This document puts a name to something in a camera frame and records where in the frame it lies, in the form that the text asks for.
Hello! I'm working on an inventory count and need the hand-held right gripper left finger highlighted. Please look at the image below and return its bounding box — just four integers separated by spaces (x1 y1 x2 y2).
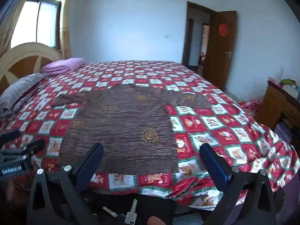
26 142 105 225

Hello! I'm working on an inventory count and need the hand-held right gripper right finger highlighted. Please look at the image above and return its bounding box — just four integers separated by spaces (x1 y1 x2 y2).
199 142 283 225

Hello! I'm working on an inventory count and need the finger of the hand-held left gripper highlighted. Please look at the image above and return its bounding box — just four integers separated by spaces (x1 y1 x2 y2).
21 138 45 157
0 130 21 147

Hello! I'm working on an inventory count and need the brown patterned shirt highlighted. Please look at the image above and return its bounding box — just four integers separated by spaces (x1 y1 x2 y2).
50 84 212 176

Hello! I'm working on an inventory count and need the person's right hand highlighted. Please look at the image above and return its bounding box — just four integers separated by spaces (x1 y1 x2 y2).
147 216 166 225

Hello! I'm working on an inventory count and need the red checkered printed bed sheet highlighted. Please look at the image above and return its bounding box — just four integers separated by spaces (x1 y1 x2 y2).
0 60 300 210

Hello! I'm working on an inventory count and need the grey striped pillow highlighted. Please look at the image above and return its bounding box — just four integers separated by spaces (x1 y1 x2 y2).
0 73 48 116

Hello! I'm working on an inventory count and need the silver key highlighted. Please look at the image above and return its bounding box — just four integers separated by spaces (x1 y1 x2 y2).
125 199 138 224
102 206 118 218

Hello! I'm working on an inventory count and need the pink cloth pile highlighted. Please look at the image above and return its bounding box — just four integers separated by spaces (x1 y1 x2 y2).
238 98 263 114

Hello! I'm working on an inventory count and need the cream wooden headboard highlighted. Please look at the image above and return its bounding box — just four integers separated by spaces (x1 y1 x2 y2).
0 42 62 89

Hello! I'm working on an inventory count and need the purple folded blanket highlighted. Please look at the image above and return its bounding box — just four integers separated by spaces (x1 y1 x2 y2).
40 57 86 75

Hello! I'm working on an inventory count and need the wooden desk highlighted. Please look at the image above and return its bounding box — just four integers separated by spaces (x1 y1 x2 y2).
255 80 300 132

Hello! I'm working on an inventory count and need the green and white desk clutter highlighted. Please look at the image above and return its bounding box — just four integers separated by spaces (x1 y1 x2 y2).
280 78 300 98

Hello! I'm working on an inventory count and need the brown wooden door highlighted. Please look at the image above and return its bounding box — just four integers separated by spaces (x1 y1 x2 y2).
206 10 237 91

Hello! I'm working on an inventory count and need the window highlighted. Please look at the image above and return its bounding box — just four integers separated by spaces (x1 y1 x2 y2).
10 0 64 51

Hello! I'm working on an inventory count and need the yellow curtain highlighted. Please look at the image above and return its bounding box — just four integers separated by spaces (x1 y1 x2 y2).
58 0 74 59

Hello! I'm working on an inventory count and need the red paper door decoration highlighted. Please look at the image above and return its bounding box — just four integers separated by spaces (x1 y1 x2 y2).
218 23 228 37

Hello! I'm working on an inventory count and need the dark door frame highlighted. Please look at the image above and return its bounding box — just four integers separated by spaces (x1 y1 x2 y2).
181 1 217 69

